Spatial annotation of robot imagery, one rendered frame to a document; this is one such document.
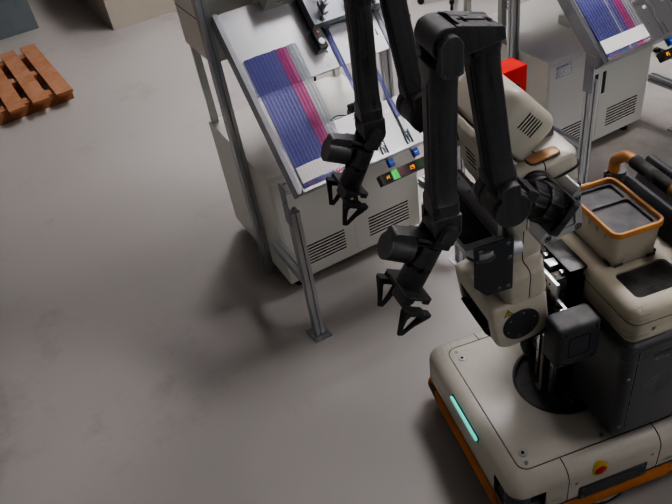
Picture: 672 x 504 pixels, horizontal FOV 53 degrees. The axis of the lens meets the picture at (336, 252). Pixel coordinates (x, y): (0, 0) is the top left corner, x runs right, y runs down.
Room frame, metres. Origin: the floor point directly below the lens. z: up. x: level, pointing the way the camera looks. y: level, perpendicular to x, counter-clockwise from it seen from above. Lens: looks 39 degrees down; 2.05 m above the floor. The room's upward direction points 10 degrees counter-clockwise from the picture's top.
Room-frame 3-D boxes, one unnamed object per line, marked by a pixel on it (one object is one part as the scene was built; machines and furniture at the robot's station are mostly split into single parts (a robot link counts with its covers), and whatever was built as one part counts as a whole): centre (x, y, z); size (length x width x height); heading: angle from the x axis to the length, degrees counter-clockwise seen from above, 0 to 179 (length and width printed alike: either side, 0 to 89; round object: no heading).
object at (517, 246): (1.30, -0.34, 0.99); 0.28 x 0.16 x 0.22; 11
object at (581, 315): (1.27, -0.48, 0.68); 0.28 x 0.27 x 0.25; 11
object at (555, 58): (3.29, -1.31, 0.31); 0.70 x 0.65 x 0.62; 113
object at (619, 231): (1.38, -0.74, 0.87); 0.23 x 0.15 x 0.11; 11
